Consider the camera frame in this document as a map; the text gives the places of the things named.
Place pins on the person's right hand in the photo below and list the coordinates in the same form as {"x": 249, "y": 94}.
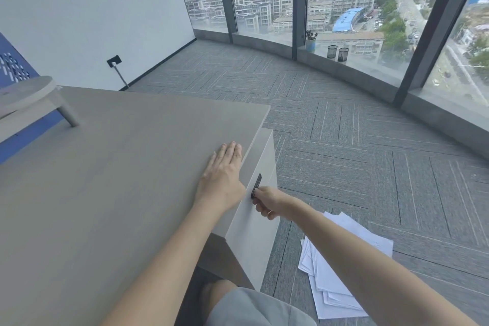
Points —
{"x": 277, "y": 203}

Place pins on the person's left hand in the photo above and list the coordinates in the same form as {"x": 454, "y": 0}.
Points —
{"x": 221, "y": 180}

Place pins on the stack of white printed papers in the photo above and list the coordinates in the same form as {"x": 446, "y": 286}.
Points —
{"x": 332, "y": 283}

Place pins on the person's left forearm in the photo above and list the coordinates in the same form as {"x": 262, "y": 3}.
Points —
{"x": 172, "y": 264}

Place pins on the person's right forearm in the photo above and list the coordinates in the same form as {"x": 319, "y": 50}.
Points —
{"x": 363, "y": 272}

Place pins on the grey wooden desk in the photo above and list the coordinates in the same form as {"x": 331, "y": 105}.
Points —
{"x": 114, "y": 184}

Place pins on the person's grey shorts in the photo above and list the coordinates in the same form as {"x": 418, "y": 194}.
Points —
{"x": 259, "y": 310}

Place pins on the person's bare leg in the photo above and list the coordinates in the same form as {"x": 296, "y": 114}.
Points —
{"x": 216, "y": 295}

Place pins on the black mesh pen cup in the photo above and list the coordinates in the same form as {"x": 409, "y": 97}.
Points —
{"x": 332, "y": 52}
{"x": 343, "y": 54}

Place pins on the small potted plant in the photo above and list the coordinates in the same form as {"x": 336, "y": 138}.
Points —
{"x": 310, "y": 45}

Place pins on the blue perforated metal panel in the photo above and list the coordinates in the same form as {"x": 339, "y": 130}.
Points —
{"x": 15, "y": 66}

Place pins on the black wall socket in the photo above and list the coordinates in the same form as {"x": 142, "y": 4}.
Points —
{"x": 114, "y": 60}

